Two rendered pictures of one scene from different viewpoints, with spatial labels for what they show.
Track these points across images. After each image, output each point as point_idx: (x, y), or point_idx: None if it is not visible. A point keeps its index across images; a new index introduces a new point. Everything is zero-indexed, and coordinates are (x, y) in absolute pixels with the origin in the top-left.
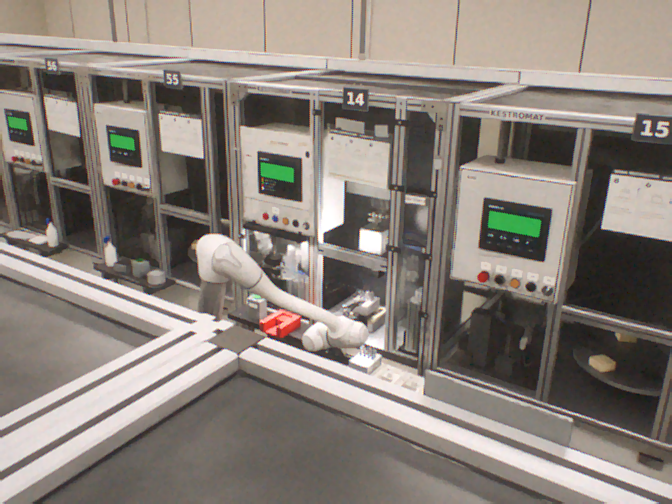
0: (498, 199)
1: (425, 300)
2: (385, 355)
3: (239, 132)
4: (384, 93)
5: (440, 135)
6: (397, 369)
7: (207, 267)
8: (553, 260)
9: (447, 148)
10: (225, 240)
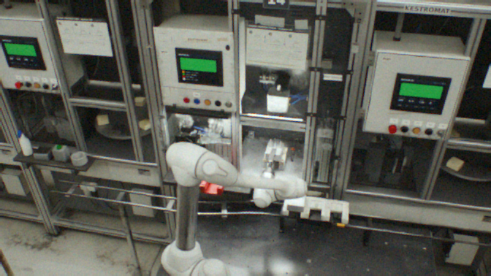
0: (408, 74)
1: (339, 147)
2: None
3: (151, 32)
4: None
5: (357, 26)
6: (318, 198)
7: (188, 177)
8: (447, 112)
9: (364, 36)
10: (199, 150)
